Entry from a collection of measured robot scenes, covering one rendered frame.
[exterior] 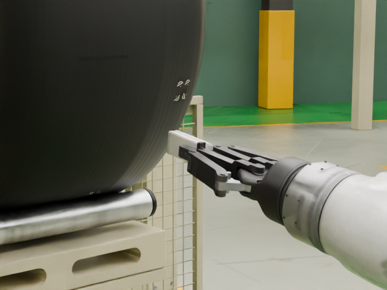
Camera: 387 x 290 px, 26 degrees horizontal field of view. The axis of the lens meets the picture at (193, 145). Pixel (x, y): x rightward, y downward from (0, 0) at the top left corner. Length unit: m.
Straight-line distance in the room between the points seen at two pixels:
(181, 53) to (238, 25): 9.58
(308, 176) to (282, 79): 9.52
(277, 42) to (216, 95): 1.05
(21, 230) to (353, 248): 0.53
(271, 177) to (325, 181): 0.07
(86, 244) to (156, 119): 0.21
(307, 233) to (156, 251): 0.46
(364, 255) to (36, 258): 0.52
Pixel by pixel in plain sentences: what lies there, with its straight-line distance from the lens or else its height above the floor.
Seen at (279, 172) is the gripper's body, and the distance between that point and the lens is 0.90.
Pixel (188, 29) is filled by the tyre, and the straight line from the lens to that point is 1.13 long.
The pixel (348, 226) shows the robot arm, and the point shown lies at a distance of 0.81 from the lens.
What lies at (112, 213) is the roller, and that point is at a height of 0.90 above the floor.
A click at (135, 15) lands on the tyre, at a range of 1.07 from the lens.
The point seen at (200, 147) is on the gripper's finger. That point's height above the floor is 1.03.
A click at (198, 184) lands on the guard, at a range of 1.99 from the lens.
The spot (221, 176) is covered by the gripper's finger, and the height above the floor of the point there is 1.02.
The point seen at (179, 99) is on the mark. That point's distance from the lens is 1.15.
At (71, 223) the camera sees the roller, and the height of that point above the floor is 0.90.
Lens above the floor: 1.20
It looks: 9 degrees down
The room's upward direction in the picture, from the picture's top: straight up
